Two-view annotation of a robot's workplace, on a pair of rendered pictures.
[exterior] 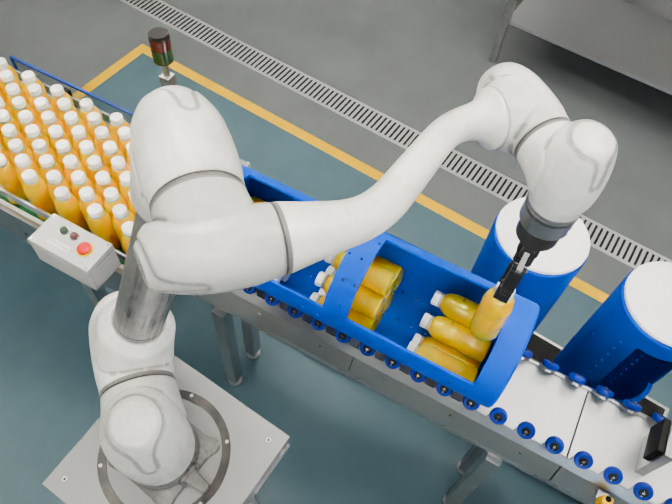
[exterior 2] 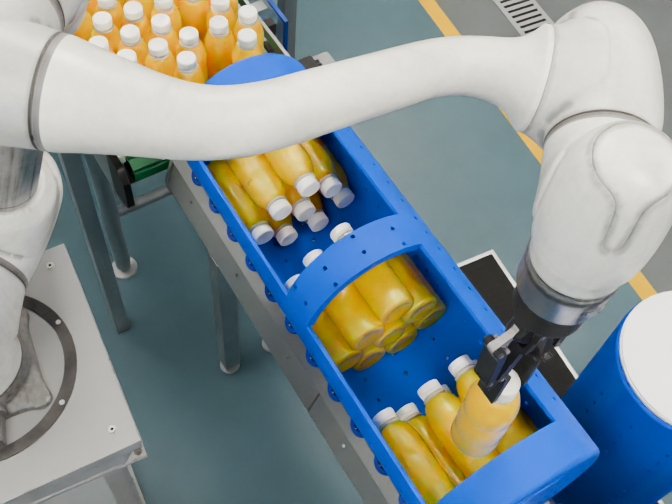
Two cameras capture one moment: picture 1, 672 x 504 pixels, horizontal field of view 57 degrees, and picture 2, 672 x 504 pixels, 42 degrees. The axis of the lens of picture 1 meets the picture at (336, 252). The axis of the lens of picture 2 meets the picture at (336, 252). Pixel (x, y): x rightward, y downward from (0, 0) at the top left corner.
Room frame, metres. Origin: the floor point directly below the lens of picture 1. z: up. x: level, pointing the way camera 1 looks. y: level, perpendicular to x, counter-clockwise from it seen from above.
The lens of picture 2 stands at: (0.17, -0.37, 2.36)
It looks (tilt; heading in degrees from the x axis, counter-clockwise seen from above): 58 degrees down; 29
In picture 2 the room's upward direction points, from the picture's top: 8 degrees clockwise
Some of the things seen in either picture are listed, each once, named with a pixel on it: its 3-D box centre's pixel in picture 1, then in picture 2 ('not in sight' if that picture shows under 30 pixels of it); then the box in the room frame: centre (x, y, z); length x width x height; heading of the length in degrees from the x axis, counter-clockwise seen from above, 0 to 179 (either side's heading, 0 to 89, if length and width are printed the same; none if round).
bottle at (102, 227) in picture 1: (103, 229); not in sight; (0.98, 0.68, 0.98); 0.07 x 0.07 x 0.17
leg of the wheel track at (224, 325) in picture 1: (229, 348); (226, 316); (0.95, 0.36, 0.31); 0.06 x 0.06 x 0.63; 67
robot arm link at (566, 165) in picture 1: (569, 163); (606, 196); (0.68, -0.34, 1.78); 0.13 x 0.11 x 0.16; 25
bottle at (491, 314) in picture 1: (493, 311); (486, 412); (0.66, -0.35, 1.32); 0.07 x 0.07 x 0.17
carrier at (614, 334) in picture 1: (606, 367); not in sight; (0.92, -0.95, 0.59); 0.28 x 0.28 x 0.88
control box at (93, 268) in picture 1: (75, 251); not in sight; (0.86, 0.70, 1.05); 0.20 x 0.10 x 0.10; 67
